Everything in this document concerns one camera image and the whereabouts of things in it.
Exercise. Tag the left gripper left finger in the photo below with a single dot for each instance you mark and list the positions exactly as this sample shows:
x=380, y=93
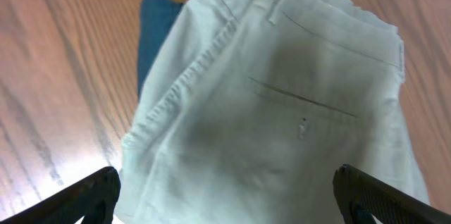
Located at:
x=91, y=200

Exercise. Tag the khaki cargo shorts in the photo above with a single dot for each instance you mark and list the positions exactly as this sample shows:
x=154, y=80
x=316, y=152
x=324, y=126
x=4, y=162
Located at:
x=251, y=106

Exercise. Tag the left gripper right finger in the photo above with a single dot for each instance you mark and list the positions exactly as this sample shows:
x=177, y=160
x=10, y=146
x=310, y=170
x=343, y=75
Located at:
x=362, y=198

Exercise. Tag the folded navy blue shorts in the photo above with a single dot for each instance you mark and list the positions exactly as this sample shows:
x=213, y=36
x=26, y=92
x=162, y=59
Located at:
x=156, y=20

